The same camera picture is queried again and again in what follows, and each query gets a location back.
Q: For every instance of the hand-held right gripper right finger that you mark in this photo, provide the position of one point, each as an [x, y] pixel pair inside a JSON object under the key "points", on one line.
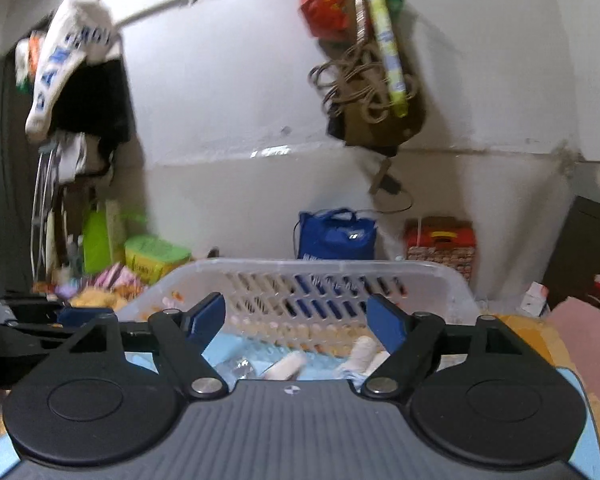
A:
{"points": [[385, 322]]}

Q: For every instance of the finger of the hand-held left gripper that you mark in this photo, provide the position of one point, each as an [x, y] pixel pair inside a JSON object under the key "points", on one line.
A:
{"points": [[82, 316]]}

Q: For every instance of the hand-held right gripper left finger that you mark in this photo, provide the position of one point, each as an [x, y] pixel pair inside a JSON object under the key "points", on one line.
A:
{"points": [[207, 317]]}

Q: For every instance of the clear plastic basket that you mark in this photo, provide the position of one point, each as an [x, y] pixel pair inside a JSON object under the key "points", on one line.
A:
{"points": [[330, 285]]}

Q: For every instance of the green paper bag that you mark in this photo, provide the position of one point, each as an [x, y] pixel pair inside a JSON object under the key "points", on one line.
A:
{"points": [[100, 240]]}

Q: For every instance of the green tin box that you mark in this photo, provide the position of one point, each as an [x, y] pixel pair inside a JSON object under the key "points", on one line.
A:
{"points": [[152, 257]]}

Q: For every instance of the red gift box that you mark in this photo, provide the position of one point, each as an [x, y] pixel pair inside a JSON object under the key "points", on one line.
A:
{"points": [[442, 250]]}

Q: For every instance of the blue tote bag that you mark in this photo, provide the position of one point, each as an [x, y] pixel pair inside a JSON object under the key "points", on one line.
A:
{"points": [[337, 237]]}

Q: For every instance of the metal crutches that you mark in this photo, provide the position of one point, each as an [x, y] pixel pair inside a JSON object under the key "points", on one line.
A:
{"points": [[45, 210]]}

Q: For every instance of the small white carton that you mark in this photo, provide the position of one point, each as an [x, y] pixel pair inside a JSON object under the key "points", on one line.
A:
{"points": [[535, 300]]}

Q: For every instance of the orange patterned blanket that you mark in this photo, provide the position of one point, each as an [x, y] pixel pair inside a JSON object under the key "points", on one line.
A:
{"points": [[570, 350]]}

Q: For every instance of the pink pillow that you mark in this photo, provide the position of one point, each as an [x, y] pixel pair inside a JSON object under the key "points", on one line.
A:
{"points": [[590, 335]]}

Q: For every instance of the dark wooden headboard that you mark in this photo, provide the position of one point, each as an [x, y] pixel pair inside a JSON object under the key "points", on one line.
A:
{"points": [[580, 245]]}

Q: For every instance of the white and black hoodie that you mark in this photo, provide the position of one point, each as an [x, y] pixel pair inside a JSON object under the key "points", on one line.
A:
{"points": [[75, 75]]}

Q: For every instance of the yellow green rolled tube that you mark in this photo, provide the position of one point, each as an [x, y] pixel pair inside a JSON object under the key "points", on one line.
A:
{"points": [[387, 45]]}

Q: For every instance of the green plastic bag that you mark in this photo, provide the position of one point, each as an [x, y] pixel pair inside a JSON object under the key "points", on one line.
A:
{"points": [[394, 1]]}

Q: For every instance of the red plastic bag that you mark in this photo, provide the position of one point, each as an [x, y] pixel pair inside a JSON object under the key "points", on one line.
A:
{"points": [[327, 2]]}

